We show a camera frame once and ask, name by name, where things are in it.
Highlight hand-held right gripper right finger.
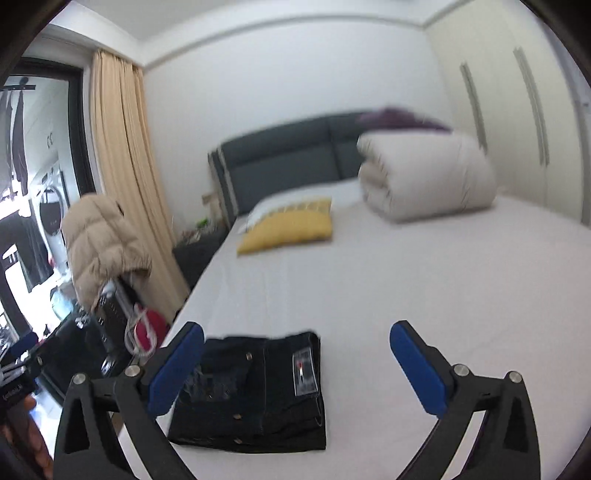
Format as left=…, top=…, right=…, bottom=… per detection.
left=389, top=320, right=541, bottom=480

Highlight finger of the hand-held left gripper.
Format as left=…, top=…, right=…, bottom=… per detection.
left=8, top=331, right=40, bottom=360

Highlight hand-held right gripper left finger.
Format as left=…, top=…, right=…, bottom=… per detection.
left=53, top=320, right=206, bottom=480

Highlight black denim pants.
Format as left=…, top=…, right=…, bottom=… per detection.
left=167, top=330, right=328, bottom=453

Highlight person's left hand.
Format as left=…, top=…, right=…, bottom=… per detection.
left=9, top=394, right=54, bottom=476

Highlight bed with white sheet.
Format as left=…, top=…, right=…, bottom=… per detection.
left=115, top=178, right=591, bottom=480

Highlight dark grey nightstand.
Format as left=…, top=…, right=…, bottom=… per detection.
left=172, top=228, right=229, bottom=291

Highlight beige puffer jacket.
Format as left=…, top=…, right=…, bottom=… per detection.
left=60, top=194, right=153, bottom=312

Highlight yellow pillow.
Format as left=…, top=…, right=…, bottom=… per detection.
left=236, top=197, right=334, bottom=256

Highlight folded white duvet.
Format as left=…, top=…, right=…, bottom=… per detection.
left=356, top=130, right=499, bottom=225

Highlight beige curtain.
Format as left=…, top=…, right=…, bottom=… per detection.
left=88, top=50, right=192, bottom=324

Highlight black framed glass door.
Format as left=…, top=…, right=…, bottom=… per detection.
left=0, top=58, right=100, bottom=333

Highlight grey upholstered headboard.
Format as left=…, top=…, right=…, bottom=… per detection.
left=208, top=110, right=384, bottom=229

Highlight purple cloth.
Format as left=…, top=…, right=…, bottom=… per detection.
left=358, top=107, right=451, bottom=136

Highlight white wardrobe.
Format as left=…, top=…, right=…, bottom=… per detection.
left=424, top=0, right=591, bottom=227

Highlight red bag with white cord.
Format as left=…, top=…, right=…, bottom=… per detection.
left=124, top=304, right=171, bottom=356

